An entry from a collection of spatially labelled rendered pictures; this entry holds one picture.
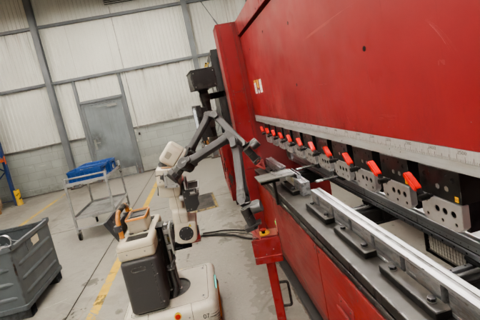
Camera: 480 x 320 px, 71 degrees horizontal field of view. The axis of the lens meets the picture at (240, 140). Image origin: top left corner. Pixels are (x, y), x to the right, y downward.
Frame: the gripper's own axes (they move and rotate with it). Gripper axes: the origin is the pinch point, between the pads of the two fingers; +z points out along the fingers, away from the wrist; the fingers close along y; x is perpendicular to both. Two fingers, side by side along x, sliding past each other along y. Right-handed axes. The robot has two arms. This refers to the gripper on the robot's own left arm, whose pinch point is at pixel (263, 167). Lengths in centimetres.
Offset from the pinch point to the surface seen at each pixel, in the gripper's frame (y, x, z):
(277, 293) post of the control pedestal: -52, 47, 48
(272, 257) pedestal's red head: -60, 33, 25
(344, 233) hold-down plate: -95, -4, 23
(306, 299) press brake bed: -11, 43, 93
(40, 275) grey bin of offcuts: 110, 235, -45
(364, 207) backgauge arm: -63, -25, 40
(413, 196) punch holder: -146, -23, -2
